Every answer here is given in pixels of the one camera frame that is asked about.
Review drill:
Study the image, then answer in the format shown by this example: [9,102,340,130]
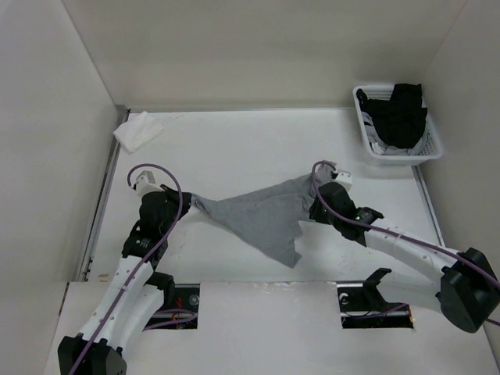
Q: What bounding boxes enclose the white plastic laundry basket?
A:
[352,84,444,166]

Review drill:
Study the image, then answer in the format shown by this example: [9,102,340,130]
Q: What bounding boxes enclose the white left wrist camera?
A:
[133,170,162,198]

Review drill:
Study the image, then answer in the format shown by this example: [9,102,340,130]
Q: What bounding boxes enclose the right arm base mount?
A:
[336,268,414,329]

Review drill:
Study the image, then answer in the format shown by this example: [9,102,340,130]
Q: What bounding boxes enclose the white garment in basket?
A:
[361,112,428,156]

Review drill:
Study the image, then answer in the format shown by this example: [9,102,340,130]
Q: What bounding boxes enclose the folded white tank top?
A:
[113,111,164,154]

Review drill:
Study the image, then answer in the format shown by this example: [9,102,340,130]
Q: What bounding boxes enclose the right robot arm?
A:
[309,182,499,333]

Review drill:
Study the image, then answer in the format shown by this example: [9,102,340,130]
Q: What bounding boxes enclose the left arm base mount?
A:
[144,284,201,330]

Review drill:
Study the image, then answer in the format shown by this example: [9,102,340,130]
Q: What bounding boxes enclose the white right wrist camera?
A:
[330,170,353,191]

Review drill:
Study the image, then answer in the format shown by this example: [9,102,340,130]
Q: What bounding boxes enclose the grey tank top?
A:
[191,162,337,268]

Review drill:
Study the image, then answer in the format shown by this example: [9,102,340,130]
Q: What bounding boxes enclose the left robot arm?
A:
[57,185,191,374]

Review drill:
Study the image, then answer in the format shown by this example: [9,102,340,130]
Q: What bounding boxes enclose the black tank top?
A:
[355,84,427,149]

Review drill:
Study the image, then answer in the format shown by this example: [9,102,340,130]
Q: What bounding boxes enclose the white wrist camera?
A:
[133,170,162,198]
[330,170,353,191]

